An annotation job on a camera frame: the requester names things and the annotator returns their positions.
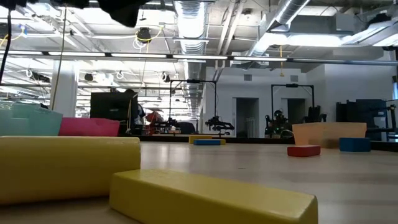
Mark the red wooden block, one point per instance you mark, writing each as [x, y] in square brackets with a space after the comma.
[303, 151]

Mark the yellow wooden cylinder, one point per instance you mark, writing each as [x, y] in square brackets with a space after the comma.
[62, 168]

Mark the blue wooden block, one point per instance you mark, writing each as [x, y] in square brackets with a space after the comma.
[354, 144]
[206, 142]

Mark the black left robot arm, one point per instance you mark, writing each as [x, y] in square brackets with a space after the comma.
[124, 12]

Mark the red background object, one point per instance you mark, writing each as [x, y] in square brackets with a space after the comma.
[154, 118]

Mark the black monitor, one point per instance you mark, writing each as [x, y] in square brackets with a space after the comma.
[113, 107]

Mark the red plastic bin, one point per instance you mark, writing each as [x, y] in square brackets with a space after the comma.
[90, 127]

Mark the overhead light bar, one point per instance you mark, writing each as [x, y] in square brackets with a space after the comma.
[311, 60]

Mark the orange plastic bin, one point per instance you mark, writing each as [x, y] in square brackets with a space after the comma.
[326, 133]

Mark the white column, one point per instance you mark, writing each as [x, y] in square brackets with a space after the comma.
[65, 93]

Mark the teal plastic bin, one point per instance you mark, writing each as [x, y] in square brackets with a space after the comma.
[43, 124]

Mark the black cabinet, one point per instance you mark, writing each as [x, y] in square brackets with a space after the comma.
[367, 116]

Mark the black background rig frame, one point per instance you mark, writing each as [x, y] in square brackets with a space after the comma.
[192, 81]
[292, 85]

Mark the silver round ceiling duct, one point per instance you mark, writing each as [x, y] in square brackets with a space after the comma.
[280, 18]
[191, 28]

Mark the rectangular ceiling duct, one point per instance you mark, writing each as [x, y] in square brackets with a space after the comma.
[320, 25]

